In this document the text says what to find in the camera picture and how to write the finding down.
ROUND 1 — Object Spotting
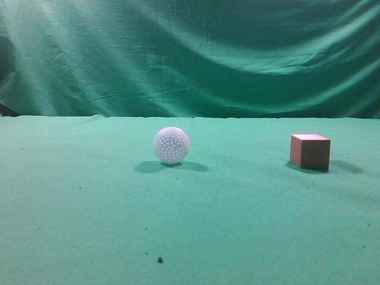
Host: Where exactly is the green table cloth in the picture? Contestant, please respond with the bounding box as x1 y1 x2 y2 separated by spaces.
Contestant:
1 115 379 284

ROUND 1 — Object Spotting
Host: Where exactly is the pink cube block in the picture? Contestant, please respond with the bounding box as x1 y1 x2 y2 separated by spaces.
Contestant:
290 134 331 170

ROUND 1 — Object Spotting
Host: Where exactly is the green backdrop cloth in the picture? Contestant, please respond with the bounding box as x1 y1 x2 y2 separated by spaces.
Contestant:
1 1 379 119

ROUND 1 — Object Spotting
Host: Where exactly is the white dimpled ball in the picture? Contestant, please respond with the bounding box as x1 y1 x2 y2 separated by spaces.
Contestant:
153 126 191 164

